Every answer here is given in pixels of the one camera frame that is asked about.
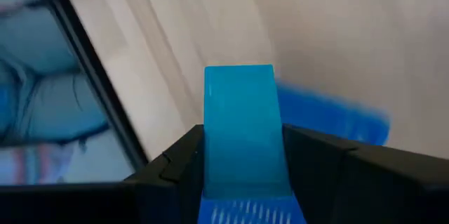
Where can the black aluminium table frame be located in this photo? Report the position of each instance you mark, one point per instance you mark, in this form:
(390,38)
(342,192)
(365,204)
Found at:
(93,69)

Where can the teal rectangular block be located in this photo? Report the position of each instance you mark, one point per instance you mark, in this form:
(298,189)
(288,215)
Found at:
(242,129)

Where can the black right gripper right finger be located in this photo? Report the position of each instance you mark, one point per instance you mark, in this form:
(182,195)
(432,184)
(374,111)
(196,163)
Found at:
(368,189)

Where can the blue plastic basket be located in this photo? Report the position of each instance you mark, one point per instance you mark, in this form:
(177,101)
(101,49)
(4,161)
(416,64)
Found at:
(333,115)

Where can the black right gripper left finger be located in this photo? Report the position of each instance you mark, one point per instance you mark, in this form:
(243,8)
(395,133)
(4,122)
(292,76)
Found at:
(105,206)

